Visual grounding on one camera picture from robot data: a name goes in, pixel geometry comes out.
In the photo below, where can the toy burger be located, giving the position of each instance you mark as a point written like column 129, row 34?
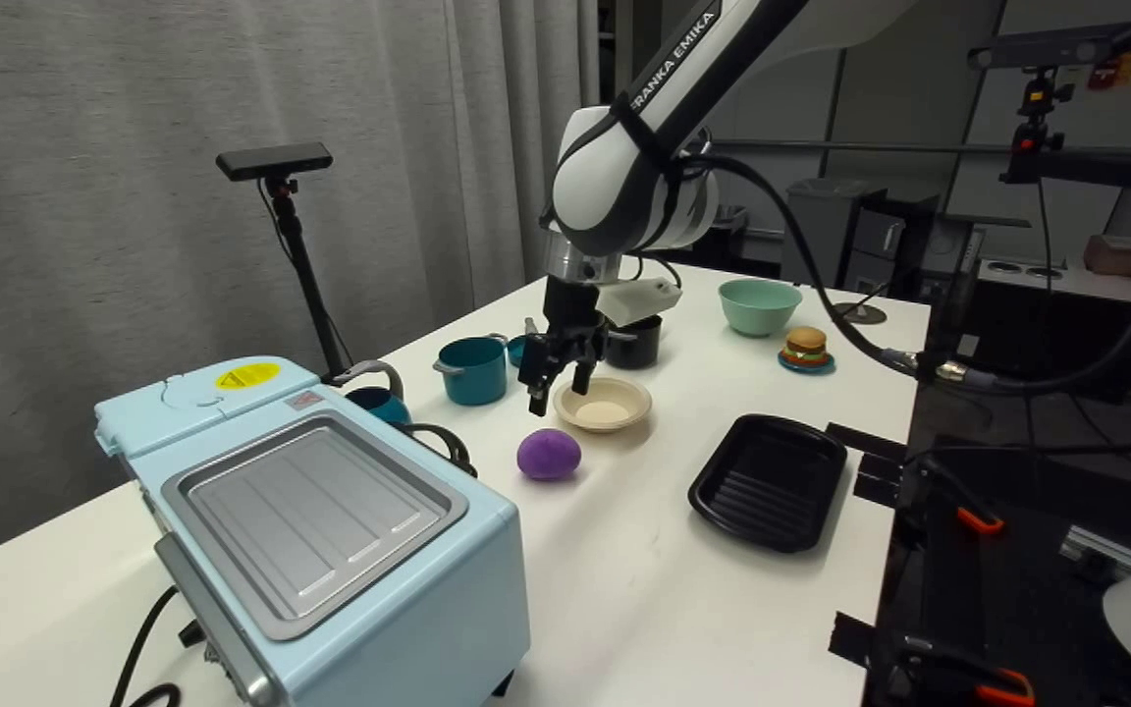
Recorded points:
column 806, row 342

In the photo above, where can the purple ball shaped object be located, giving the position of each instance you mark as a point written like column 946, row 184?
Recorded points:
column 548, row 452

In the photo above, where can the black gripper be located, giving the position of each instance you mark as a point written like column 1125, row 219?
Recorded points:
column 577, row 300

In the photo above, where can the black ridged baking tray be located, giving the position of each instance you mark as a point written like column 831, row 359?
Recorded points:
column 769, row 491

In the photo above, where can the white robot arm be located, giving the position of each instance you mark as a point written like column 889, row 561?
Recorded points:
column 618, row 171

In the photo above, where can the black camera on thin stand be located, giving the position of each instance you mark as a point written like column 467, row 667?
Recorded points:
column 274, row 164

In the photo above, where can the mint green bowl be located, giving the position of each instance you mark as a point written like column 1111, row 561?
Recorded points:
column 761, row 313

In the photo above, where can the gray cylindrical bin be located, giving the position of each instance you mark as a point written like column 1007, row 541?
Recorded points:
column 842, row 223

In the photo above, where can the small teal saucer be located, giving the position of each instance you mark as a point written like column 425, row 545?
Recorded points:
column 806, row 370

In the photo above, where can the dark side table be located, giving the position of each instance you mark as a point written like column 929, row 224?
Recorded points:
column 1061, row 326

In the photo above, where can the beige shallow bowl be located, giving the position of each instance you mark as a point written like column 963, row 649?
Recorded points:
column 605, row 413

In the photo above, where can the cardboard box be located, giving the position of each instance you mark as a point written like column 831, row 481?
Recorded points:
column 1122, row 256

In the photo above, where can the black toy pot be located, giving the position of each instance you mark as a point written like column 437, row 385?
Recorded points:
column 637, row 346

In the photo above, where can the black cabinet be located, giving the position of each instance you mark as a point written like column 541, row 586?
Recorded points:
column 893, row 248

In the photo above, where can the dark round lid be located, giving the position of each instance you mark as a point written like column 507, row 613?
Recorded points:
column 870, row 315

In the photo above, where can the teal toy pot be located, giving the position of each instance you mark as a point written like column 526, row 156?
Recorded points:
column 473, row 376

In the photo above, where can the black camera on tripod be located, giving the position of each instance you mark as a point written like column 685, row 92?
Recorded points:
column 1049, row 46

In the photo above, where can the teal toy frying pan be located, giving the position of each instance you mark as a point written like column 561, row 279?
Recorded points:
column 518, row 346

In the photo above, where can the light blue toaster oven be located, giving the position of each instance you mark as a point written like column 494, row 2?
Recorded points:
column 333, row 525

